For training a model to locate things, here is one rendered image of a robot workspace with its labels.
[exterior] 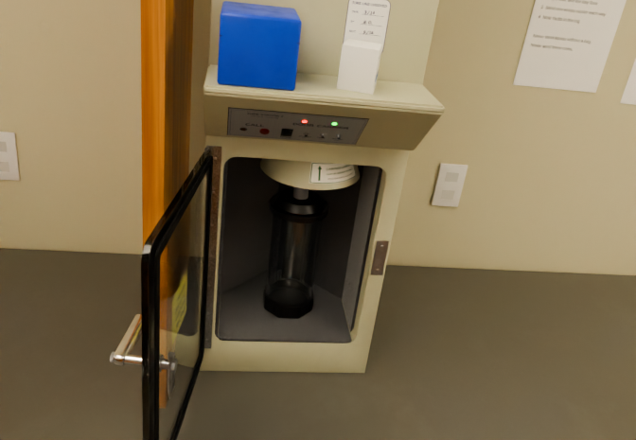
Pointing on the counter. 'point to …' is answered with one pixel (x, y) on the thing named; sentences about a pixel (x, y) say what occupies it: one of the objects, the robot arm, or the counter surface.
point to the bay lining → (254, 238)
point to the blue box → (258, 45)
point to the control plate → (257, 119)
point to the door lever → (129, 345)
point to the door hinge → (212, 240)
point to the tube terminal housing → (280, 354)
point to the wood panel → (165, 83)
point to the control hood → (428, 111)
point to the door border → (153, 306)
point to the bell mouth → (310, 174)
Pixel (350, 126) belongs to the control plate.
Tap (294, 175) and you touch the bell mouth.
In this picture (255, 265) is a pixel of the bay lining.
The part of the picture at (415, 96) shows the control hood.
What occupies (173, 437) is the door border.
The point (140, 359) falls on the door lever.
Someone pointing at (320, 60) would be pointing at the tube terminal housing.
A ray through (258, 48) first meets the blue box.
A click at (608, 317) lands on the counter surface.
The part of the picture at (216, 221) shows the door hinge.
